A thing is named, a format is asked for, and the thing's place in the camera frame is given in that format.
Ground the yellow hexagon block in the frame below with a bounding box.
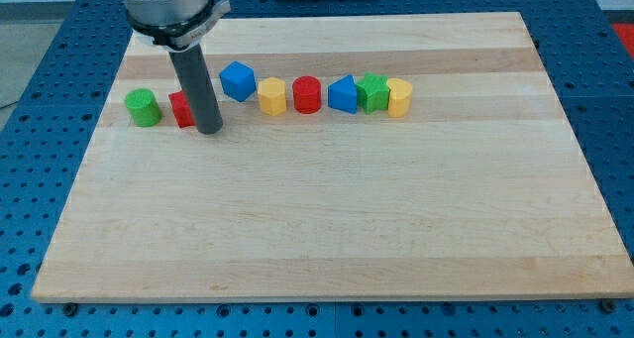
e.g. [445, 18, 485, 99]
[258, 77, 287, 116]

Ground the wooden board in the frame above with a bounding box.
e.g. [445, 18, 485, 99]
[31, 12, 633, 303]

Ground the blue cube block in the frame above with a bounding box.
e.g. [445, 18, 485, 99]
[219, 61, 257, 102]

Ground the red cylinder block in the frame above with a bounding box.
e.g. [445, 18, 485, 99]
[292, 75, 322, 114]

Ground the green star block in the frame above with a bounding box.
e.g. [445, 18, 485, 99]
[356, 72, 390, 114]

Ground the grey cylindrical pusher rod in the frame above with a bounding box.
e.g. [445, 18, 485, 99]
[169, 45, 223, 135]

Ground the blue triangle block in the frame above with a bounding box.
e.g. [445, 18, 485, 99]
[328, 74, 358, 114]

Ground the red star block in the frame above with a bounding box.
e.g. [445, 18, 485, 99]
[168, 91, 195, 128]

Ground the yellow heart block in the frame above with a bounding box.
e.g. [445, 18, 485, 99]
[386, 77, 413, 118]

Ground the green cylinder block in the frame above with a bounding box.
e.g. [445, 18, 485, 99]
[124, 88, 162, 127]

